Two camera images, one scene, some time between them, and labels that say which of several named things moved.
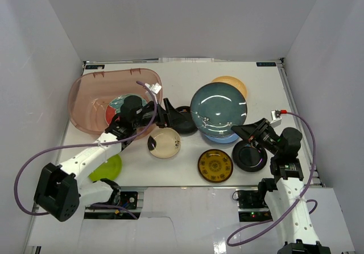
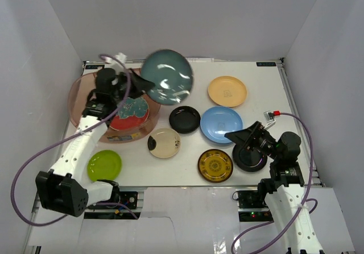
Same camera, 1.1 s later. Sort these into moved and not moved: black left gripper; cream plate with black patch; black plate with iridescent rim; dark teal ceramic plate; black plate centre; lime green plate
Moved: dark teal ceramic plate; black left gripper
Not moved: cream plate with black patch; black plate centre; lime green plate; black plate with iridescent rim
